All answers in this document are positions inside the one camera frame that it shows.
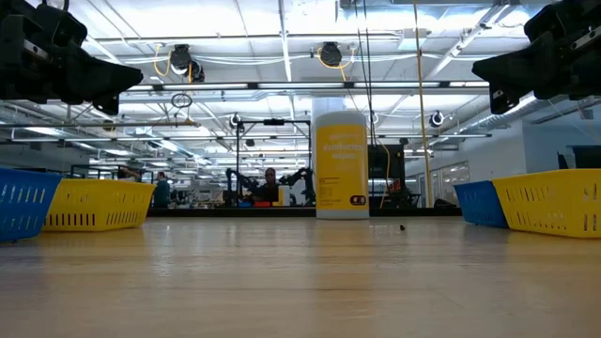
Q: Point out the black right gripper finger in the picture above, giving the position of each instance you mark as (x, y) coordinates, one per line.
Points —
(521, 66)
(504, 101)

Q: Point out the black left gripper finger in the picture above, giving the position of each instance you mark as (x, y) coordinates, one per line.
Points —
(107, 105)
(98, 75)

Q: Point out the black background robot arm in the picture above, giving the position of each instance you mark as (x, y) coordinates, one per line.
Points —
(239, 180)
(298, 177)

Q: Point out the yellow vertical pole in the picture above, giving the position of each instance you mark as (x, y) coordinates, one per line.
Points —
(422, 117)

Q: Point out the yellow plastic basket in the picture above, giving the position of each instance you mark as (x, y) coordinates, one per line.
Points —
(98, 204)
(554, 202)

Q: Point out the person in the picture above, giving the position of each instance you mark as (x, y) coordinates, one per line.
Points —
(268, 188)
(162, 192)

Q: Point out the blue plastic basket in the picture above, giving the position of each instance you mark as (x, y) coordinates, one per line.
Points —
(479, 204)
(23, 204)

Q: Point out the black monitor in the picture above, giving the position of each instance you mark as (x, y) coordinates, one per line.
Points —
(386, 162)

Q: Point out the yellow disinfecting wipes canister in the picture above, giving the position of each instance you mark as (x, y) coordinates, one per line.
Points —
(342, 164)

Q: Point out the overhead light bar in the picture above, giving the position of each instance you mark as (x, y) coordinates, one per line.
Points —
(300, 86)

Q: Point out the black table frame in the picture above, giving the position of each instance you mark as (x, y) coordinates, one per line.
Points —
(211, 211)

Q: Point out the black background station frame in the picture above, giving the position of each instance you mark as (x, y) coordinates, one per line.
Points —
(273, 122)

